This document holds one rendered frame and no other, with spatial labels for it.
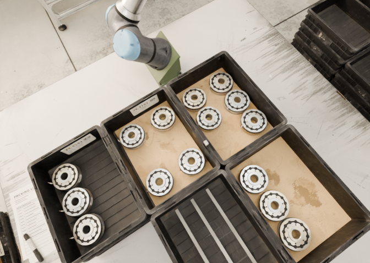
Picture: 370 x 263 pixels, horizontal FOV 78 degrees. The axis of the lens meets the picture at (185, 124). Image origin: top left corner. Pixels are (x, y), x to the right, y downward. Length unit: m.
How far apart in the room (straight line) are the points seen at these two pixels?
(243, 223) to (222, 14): 1.12
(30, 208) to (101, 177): 0.40
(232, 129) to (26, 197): 0.96
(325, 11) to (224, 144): 1.32
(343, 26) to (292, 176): 1.23
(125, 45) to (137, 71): 0.30
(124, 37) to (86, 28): 1.66
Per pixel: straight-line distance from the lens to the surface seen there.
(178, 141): 0.94
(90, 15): 2.77
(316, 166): 0.95
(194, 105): 0.96
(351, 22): 1.98
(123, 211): 0.95
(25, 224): 1.28
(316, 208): 0.99
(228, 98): 0.98
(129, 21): 1.08
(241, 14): 1.50
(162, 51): 1.11
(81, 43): 2.56
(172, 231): 0.91
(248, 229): 0.92
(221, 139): 0.95
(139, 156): 0.96
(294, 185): 0.97
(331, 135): 1.23
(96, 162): 1.01
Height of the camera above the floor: 1.73
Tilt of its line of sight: 69 degrees down
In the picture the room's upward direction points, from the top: 11 degrees counter-clockwise
